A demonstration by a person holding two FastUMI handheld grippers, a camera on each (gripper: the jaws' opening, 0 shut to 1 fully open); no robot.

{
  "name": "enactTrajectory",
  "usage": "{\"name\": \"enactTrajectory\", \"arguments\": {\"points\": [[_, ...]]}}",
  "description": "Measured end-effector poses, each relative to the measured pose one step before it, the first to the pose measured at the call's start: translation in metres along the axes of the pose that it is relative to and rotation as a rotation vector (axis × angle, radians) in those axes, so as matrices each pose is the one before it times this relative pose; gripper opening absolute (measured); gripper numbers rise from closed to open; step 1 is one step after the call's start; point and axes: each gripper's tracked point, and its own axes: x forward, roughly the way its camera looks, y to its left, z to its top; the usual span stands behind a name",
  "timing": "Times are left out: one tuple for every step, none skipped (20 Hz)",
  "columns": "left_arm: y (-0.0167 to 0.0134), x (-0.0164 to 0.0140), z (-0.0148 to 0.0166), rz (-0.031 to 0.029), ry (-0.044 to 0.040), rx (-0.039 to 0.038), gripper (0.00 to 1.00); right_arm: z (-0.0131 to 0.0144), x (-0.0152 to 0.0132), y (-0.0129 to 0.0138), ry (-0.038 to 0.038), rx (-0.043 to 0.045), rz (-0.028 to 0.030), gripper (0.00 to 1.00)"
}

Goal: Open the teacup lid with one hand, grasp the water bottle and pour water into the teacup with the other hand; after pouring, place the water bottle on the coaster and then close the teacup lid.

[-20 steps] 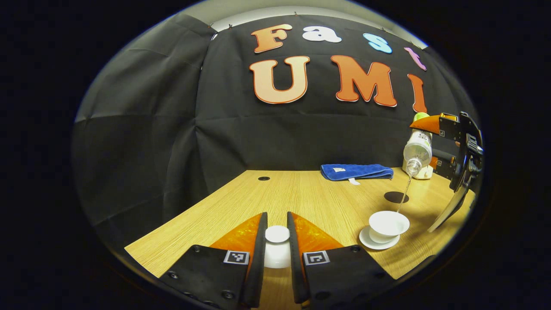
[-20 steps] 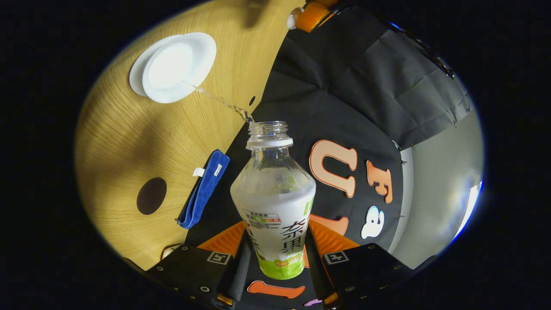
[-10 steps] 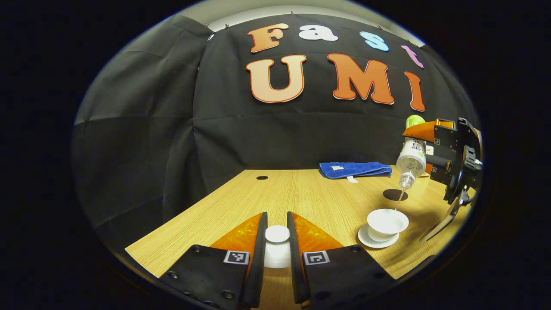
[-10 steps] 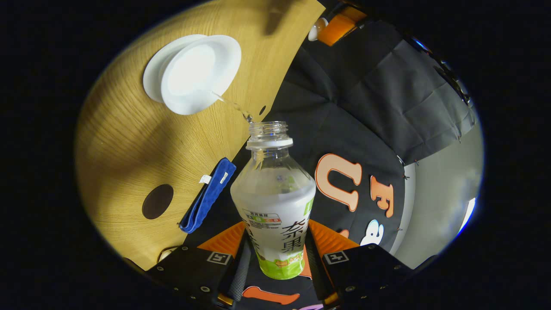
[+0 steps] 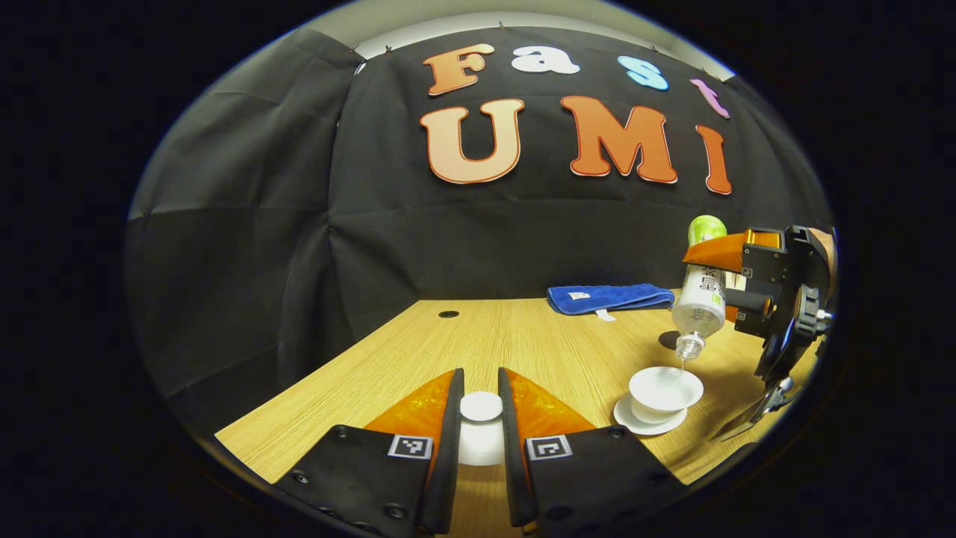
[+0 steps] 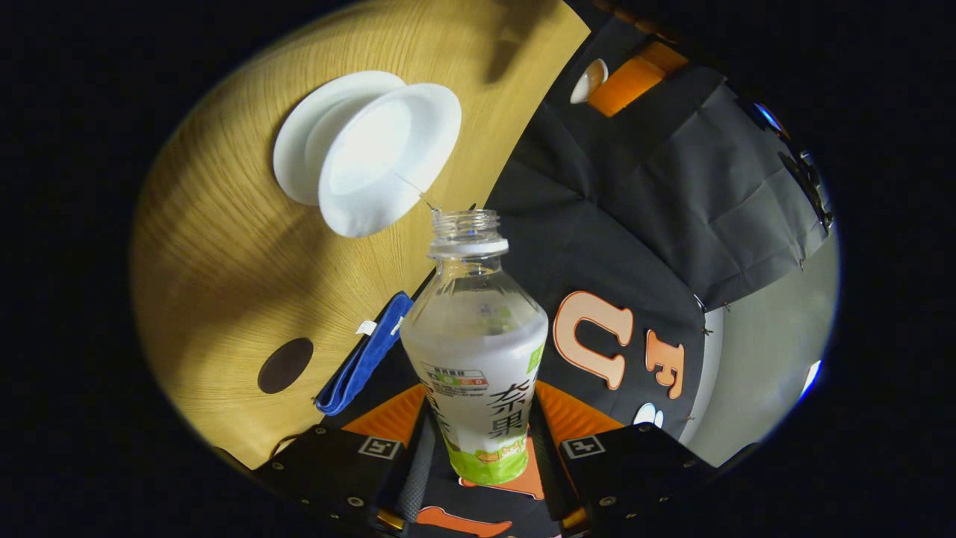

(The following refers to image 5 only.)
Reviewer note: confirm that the white teacup lid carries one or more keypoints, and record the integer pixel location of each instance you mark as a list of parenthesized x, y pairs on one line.
[(481, 426)]

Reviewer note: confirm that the white saucer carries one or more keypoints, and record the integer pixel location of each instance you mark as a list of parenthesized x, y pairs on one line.
[(635, 424)]

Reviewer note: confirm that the white teacup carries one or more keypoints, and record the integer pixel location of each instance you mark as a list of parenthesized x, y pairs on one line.
[(665, 392)]

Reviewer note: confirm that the black backdrop cloth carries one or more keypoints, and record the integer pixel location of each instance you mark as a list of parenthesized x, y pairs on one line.
[(448, 224)]

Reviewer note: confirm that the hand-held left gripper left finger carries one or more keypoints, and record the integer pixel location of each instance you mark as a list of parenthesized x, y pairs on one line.
[(450, 463)]

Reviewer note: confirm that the blue towel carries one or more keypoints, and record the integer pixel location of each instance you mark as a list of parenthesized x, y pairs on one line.
[(609, 297)]

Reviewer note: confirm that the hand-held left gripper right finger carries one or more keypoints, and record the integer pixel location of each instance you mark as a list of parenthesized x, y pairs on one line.
[(511, 463)]

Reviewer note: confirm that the clear water bottle white label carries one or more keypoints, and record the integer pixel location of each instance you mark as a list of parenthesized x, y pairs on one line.
[(700, 299)]

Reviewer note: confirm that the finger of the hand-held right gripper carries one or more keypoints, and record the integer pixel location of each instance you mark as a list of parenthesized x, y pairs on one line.
[(747, 302), (721, 252)]

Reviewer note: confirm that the dark round coaster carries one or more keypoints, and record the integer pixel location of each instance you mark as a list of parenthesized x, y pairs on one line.
[(668, 340)]

